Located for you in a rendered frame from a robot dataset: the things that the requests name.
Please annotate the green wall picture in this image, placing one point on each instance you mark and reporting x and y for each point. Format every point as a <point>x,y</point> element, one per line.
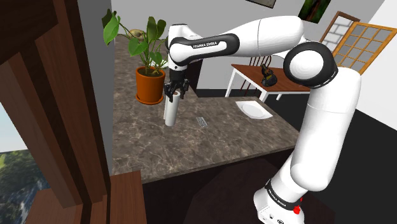
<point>314,10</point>

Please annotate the dark robot stand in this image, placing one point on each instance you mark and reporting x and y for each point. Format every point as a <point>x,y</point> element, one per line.
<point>229,192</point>

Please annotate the dark wooden chair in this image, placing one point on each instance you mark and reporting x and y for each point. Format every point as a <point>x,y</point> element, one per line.
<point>258,60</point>

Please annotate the white square plate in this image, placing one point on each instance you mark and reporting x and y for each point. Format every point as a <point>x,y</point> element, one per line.
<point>252,109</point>

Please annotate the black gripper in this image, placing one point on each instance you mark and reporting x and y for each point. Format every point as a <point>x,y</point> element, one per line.
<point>177,77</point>

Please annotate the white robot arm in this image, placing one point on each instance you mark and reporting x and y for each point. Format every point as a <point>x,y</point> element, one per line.
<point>328,124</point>

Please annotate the beige round object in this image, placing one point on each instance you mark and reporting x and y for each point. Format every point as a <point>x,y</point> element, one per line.
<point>136,33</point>

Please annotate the small grey remote control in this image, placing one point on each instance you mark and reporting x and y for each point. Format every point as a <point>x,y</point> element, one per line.
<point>201,122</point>

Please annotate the brown table with white legs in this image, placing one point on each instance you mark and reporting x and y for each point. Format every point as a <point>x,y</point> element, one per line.
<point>248,74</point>

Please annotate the white paper towel roll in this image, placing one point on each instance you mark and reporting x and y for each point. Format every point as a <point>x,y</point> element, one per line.
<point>171,111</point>

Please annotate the green plant in orange pot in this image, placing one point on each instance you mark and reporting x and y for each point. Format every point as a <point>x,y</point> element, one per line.
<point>150,86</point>

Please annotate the grey framed wall picture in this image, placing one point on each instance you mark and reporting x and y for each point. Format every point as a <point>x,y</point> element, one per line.
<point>263,2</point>

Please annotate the dark brown wooden cabinet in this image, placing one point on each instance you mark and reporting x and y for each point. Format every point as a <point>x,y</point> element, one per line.
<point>62,93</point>

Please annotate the light wooden lattice window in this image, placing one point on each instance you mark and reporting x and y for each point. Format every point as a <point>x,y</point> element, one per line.
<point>363,46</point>

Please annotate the brown framed window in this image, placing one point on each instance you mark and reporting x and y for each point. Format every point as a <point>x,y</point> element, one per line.
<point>339,29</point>

